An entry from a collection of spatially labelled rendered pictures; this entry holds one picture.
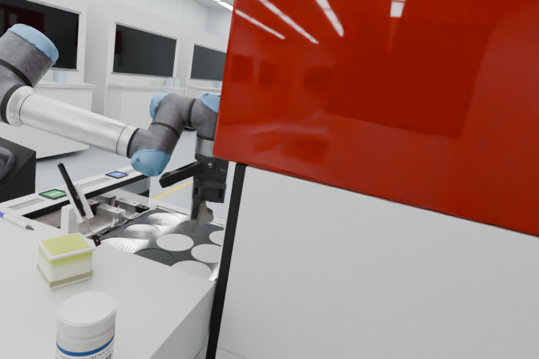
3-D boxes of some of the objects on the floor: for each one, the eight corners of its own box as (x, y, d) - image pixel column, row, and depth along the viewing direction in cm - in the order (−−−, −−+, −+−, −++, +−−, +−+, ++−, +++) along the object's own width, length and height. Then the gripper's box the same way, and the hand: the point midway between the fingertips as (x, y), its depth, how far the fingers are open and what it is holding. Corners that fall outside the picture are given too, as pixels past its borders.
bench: (181, 135, 684) (194, 25, 640) (115, 149, 514) (127, 0, 470) (132, 124, 711) (142, 17, 667) (54, 134, 541) (60, -9, 497)
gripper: (230, 161, 89) (218, 240, 93) (227, 152, 97) (216, 225, 102) (195, 157, 87) (184, 239, 91) (194, 148, 95) (184, 223, 100)
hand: (191, 227), depth 96 cm, fingers closed
